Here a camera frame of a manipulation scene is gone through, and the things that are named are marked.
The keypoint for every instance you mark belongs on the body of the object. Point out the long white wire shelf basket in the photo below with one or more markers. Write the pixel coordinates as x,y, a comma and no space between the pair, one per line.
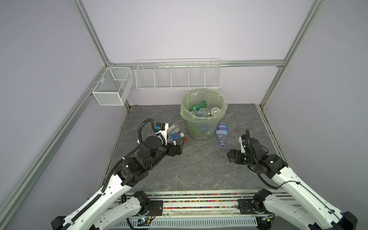
178,74

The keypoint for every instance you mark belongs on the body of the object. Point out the small white mesh basket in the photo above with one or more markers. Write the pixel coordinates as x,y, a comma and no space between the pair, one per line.
114,86

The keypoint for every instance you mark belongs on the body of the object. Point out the white yellow label bottle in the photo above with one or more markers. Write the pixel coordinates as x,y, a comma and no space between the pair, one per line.
215,111

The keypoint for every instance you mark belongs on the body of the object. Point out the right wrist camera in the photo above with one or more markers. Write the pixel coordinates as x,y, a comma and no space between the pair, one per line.
243,141

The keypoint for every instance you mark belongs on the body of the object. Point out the green lined mesh waste bin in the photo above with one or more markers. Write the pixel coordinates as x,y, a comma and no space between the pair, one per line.
202,128

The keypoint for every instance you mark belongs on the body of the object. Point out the clear square bottle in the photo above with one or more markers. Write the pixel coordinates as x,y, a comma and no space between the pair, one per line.
174,128

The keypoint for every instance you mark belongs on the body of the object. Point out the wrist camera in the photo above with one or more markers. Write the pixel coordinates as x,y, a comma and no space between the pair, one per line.
243,141
161,131

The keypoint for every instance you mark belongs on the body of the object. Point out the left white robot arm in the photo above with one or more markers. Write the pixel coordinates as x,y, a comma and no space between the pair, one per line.
155,142

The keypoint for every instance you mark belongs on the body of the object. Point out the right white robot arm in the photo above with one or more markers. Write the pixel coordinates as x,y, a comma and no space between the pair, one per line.
274,172

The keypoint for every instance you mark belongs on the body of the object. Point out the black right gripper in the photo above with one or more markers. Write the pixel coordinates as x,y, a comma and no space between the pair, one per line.
237,154

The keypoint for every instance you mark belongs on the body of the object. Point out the blue label bottle back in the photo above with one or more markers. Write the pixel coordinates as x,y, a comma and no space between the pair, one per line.
174,136

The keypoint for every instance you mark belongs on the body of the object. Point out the green crushed plastic bottle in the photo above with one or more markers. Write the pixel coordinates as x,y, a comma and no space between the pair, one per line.
202,104

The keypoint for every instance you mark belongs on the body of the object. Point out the clear bottle blue pink label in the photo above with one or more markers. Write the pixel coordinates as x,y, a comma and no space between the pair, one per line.
222,133

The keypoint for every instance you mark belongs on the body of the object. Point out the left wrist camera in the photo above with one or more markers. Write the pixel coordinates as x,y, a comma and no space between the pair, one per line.
161,131

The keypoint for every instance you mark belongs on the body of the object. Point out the large clear bottle blue label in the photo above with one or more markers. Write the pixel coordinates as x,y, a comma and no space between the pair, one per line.
201,112

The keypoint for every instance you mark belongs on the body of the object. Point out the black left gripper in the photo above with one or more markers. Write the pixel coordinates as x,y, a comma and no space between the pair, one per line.
178,147

